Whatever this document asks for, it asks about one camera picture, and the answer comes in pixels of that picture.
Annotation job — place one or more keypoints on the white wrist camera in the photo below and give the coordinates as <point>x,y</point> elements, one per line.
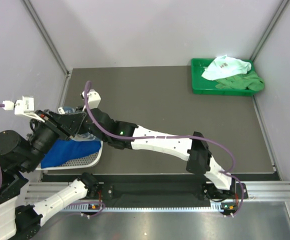
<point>93,99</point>
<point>24,107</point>

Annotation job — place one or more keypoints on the green plastic tray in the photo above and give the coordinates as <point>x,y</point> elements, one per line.
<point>202,86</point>

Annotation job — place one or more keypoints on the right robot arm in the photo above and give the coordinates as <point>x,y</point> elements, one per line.
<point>193,149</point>

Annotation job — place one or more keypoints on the white blue patterned towel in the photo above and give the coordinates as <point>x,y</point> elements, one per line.
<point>84,137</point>

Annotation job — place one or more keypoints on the white perforated plastic basket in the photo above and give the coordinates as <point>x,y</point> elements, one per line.
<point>79,163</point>

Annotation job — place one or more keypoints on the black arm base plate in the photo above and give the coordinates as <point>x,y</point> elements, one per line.
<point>196,189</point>

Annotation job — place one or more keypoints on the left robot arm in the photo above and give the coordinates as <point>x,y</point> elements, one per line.
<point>18,156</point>

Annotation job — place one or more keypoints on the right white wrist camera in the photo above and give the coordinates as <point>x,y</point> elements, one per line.
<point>93,99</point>

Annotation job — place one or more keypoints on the pale mint towel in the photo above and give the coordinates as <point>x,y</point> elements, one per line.
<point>224,66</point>

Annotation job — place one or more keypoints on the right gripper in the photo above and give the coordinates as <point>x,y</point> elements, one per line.
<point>81,130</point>

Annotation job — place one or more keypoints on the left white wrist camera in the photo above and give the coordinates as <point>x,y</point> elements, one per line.
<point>24,107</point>

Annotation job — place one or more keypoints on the grey slotted cable duct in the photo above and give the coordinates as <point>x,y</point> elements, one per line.
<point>217,207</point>

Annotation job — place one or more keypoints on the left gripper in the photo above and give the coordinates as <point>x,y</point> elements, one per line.
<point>67,124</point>

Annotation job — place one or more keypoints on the green towel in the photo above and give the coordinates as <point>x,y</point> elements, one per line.
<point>250,81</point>

